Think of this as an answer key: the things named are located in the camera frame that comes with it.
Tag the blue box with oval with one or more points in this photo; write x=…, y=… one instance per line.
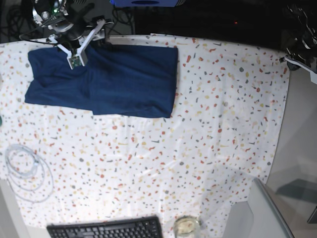
x=144, y=3

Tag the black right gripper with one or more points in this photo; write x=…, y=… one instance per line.
x=71, y=24

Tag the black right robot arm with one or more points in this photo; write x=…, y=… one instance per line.
x=45, y=13

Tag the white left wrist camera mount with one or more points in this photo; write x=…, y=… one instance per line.
x=310, y=67

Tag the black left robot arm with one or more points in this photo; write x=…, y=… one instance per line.
x=304, y=13

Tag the clear glass jar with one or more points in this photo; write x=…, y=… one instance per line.
x=187, y=227

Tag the dark blue t-shirt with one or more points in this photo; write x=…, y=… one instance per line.
x=129, y=80

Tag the black computer keyboard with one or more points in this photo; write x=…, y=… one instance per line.
x=146, y=227

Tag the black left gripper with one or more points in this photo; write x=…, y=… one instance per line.
x=301, y=54

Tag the terrazzo patterned table cloth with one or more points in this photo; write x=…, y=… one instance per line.
x=66, y=165

